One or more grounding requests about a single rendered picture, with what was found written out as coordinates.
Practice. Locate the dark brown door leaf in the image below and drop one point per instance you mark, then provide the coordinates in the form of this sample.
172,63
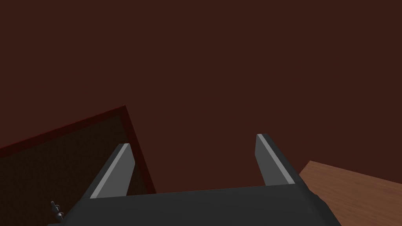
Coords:
53,169

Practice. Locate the brown wooden table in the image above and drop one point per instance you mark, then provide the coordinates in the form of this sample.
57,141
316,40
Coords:
361,197

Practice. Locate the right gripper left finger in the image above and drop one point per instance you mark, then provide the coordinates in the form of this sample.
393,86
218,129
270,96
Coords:
116,175

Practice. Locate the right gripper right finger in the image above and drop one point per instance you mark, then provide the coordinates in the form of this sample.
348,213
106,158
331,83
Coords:
272,166

